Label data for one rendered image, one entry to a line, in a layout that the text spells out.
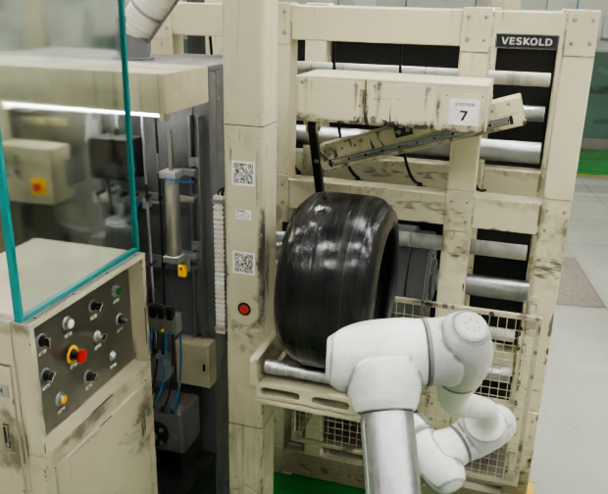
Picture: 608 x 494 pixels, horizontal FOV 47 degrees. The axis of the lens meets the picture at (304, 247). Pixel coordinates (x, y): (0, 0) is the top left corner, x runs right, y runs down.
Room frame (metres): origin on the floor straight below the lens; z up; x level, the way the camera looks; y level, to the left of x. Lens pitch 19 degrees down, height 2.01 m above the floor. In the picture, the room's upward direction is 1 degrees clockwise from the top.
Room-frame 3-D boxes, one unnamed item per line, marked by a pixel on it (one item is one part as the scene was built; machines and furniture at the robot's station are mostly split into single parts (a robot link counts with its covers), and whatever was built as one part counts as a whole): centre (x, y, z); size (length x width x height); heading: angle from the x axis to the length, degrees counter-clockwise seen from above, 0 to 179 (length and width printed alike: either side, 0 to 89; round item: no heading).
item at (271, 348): (2.13, 0.09, 0.90); 0.40 x 0.03 x 0.10; 163
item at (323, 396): (1.95, -0.04, 0.84); 0.36 x 0.09 x 0.06; 73
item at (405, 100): (2.33, -0.29, 1.71); 0.61 x 0.25 x 0.15; 73
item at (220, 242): (2.13, 0.26, 1.19); 0.05 x 0.04 x 0.48; 163
